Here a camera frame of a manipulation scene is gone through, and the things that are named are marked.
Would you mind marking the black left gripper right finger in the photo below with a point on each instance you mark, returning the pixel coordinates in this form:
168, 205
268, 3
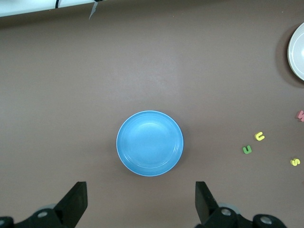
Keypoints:
213, 216

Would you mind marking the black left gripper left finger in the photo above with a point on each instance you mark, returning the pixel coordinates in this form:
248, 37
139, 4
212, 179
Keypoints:
59, 216

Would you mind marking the green foam letter n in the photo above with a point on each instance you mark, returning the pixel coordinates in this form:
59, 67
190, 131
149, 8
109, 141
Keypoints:
247, 153

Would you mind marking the yellow foam letter u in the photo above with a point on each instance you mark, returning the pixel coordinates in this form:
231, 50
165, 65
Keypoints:
257, 138

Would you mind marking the yellow foam letter s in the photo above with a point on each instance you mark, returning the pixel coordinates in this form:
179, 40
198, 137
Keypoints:
295, 162

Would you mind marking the blue plate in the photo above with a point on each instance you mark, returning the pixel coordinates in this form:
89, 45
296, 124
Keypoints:
149, 142

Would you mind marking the brown table cover sheet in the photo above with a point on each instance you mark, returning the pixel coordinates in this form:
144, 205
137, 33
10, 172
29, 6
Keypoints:
71, 95

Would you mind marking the pink foam letter w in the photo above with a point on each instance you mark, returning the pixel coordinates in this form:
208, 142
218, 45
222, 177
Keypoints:
300, 116

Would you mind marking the beige white plate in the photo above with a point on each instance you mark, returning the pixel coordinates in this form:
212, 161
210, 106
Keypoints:
298, 52

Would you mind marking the grey tape scrap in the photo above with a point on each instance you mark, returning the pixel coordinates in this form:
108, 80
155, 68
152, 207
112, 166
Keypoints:
92, 12

